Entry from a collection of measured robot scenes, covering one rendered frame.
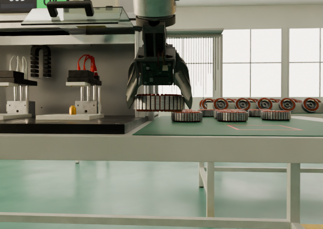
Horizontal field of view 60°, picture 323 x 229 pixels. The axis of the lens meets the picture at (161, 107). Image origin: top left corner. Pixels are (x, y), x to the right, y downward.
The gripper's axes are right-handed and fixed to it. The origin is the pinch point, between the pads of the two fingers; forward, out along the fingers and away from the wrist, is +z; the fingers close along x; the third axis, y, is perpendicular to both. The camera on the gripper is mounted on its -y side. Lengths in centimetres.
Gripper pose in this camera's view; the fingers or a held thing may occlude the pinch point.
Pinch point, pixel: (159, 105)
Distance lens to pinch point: 62.0
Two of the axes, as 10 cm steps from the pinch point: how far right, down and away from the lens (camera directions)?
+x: 10.0, 0.1, -0.6
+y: -0.5, 5.2, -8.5
